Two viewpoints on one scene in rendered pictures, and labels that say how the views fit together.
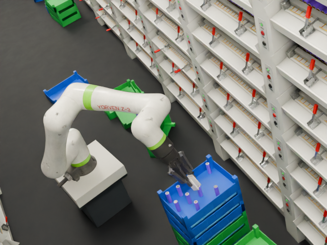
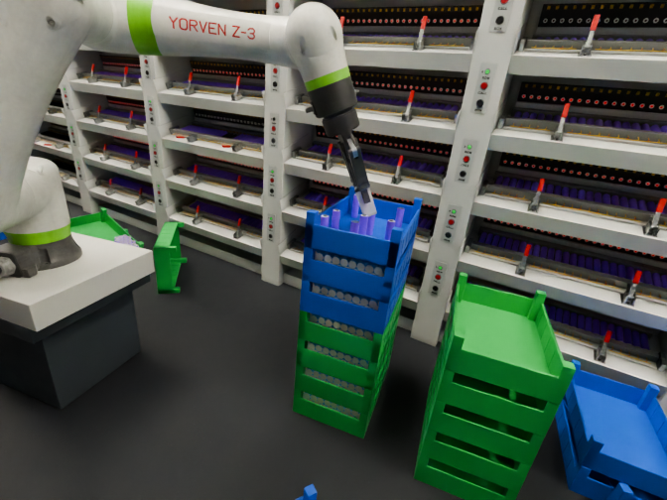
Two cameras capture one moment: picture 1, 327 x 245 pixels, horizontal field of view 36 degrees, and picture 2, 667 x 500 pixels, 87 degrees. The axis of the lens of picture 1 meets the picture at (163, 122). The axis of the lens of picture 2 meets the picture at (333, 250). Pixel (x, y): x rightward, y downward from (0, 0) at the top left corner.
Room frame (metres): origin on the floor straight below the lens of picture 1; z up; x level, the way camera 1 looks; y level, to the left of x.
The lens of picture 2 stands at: (0.98, 0.62, 0.77)
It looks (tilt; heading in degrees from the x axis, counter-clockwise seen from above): 23 degrees down; 311
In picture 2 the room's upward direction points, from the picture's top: 6 degrees clockwise
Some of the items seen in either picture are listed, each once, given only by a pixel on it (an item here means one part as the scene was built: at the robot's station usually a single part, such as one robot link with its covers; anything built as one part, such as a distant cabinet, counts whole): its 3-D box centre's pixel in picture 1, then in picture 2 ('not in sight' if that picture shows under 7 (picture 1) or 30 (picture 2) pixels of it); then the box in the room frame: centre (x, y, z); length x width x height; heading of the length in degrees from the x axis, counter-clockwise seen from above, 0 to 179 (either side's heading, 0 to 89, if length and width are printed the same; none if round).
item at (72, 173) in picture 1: (74, 169); (22, 256); (2.00, 0.54, 0.37); 0.26 x 0.15 x 0.06; 125
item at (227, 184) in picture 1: (198, 190); (369, 219); (1.45, -0.05, 0.52); 0.30 x 0.20 x 0.08; 112
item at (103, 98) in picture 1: (132, 103); (250, 37); (1.73, 0.10, 0.88); 0.36 x 0.11 x 0.11; 52
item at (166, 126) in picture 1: (159, 130); (172, 255); (2.38, 0.04, 0.10); 0.30 x 0.08 x 0.20; 149
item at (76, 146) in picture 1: (72, 148); (27, 199); (2.03, 0.50, 0.49); 0.16 x 0.13 x 0.19; 142
